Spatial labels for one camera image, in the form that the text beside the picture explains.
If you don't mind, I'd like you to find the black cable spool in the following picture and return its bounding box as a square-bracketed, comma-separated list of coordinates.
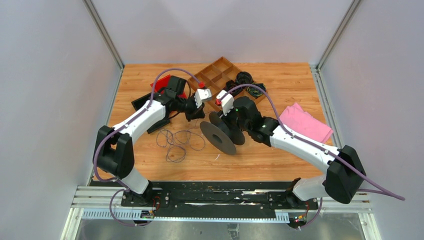
[199, 111, 246, 155]

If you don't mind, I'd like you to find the blue thin cable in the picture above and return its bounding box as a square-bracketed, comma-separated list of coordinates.
[155, 117, 207, 164]

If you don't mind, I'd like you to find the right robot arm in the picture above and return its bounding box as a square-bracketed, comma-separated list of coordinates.
[217, 95, 365, 209]

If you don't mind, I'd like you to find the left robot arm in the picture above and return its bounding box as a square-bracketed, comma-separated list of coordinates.
[92, 75, 212, 207]

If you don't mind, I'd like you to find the black plastic bin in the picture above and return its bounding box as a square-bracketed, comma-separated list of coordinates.
[130, 93, 170, 135]

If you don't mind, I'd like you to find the rolled green yellow tie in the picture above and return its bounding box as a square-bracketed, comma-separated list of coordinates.
[246, 83, 267, 99]

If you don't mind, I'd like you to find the red plastic bin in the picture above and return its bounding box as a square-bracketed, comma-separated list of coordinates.
[150, 74, 187, 99]

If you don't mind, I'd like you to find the rolled tie brown pattern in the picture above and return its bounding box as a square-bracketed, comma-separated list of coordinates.
[223, 80, 243, 97]

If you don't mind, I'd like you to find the rolled black tie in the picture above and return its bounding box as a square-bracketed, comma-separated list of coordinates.
[234, 71, 254, 85]

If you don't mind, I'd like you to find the wooden compartment tray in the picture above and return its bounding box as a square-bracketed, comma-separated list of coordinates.
[187, 57, 266, 104]

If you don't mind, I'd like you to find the pink cloth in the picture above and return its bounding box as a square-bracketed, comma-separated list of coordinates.
[279, 102, 334, 143]

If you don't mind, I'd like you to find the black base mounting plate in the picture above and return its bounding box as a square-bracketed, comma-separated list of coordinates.
[121, 181, 319, 220]

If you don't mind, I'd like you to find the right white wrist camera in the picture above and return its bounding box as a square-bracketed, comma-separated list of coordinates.
[215, 90, 234, 116]

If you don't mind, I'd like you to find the aluminium frame rail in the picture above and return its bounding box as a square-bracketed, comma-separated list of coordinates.
[82, 0, 125, 71]

